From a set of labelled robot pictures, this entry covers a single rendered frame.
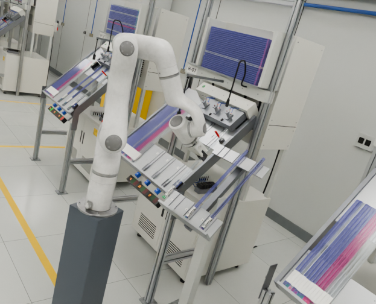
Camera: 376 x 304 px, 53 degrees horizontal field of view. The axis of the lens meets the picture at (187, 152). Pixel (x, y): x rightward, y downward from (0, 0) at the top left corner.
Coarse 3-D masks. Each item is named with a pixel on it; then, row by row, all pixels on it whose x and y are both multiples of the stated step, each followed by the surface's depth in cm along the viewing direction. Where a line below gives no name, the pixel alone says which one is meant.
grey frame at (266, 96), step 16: (208, 0) 258; (208, 16) 262; (288, 32) 209; (288, 48) 213; (192, 80) 275; (208, 80) 253; (224, 80) 242; (272, 80) 217; (256, 96) 222; (272, 96) 220; (256, 128) 227; (256, 144) 229; (240, 176) 236; (240, 192) 239; (224, 224) 246; (160, 240) 215; (224, 240) 249; (160, 256) 215; (160, 272) 221; (208, 272) 257
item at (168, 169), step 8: (152, 152) 238; (160, 152) 236; (136, 160) 238; (144, 160) 235; (152, 160) 232; (160, 160) 230; (168, 160) 227; (176, 160) 225; (144, 168) 230; (152, 168) 228; (160, 168) 225; (168, 168) 223; (176, 168) 220; (184, 168) 218; (152, 176) 223; (160, 176) 221; (168, 176) 218; (176, 176) 216; (160, 184) 216; (168, 184) 214
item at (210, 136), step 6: (186, 90) 272; (192, 90) 269; (186, 96) 267; (192, 96) 265; (198, 96) 262; (198, 102) 257; (210, 126) 235; (216, 126) 233; (240, 126) 226; (210, 132) 232; (222, 132) 228; (228, 132) 226; (234, 132) 224; (198, 138) 232; (204, 138) 230; (210, 138) 228; (216, 138) 226; (228, 138) 222; (204, 144) 227; (210, 144) 224; (216, 144) 222
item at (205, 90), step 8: (200, 88) 253; (208, 88) 250; (216, 88) 247; (200, 96) 257; (208, 96) 247; (216, 96) 241; (224, 96) 238; (232, 96) 235; (232, 104) 229; (240, 104) 227; (248, 104) 224; (256, 104) 224; (248, 112) 222; (256, 112) 227
